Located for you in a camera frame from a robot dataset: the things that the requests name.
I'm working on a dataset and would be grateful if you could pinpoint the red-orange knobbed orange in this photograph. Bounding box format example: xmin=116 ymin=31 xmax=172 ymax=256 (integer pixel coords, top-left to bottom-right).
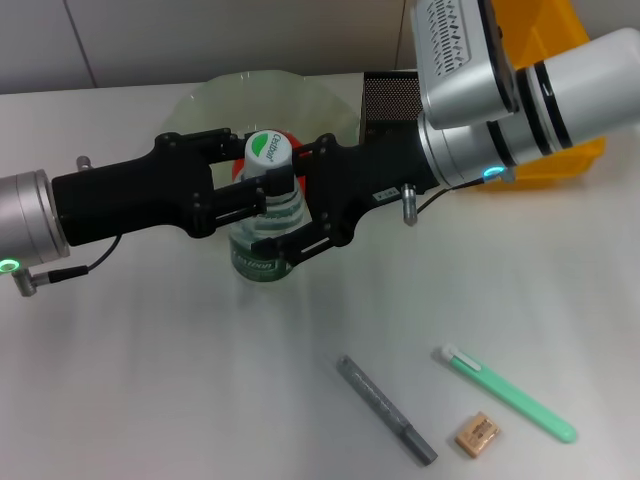
xmin=231 ymin=130 xmax=309 ymax=189

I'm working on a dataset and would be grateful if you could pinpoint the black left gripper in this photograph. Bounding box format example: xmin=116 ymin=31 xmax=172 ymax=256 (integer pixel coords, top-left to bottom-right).
xmin=51 ymin=127 xmax=296 ymax=248

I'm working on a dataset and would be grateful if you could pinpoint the mint green pen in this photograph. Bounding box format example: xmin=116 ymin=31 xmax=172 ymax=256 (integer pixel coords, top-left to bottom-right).
xmin=432 ymin=343 xmax=579 ymax=445

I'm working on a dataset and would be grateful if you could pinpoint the grey marker pen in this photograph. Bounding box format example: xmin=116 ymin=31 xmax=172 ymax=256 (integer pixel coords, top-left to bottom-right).
xmin=333 ymin=353 xmax=439 ymax=467

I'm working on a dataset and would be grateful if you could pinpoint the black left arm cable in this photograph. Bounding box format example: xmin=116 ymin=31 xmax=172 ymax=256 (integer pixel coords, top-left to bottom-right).
xmin=12 ymin=234 xmax=124 ymax=297

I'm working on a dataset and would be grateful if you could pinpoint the black mesh pen holder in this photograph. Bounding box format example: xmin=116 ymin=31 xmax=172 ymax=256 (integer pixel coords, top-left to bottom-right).
xmin=359 ymin=70 xmax=426 ymax=151

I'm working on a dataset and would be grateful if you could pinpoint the small tan eraser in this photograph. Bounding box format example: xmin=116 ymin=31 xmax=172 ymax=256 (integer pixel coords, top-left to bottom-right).
xmin=454 ymin=411 xmax=503 ymax=457

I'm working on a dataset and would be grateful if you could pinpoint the wavy green glass fruit plate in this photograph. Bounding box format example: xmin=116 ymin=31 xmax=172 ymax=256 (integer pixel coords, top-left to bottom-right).
xmin=162 ymin=69 xmax=362 ymax=166

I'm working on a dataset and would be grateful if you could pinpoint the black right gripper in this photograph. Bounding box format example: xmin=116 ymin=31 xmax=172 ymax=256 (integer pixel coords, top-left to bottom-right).
xmin=250 ymin=129 xmax=427 ymax=267

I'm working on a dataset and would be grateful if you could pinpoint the yellow plastic bin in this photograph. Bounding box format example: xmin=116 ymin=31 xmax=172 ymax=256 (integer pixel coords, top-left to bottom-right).
xmin=474 ymin=0 xmax=609 ymax=194

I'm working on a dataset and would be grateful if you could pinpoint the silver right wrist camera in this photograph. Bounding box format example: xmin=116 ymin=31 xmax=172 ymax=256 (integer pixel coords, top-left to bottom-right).
xmin=409 ymin=0 xmax=520 ymax=131

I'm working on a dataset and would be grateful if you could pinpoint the clear water bottle green label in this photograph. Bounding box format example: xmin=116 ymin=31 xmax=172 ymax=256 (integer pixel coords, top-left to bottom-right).
xmin=227 ymin=129 xmax=307 ymax=285

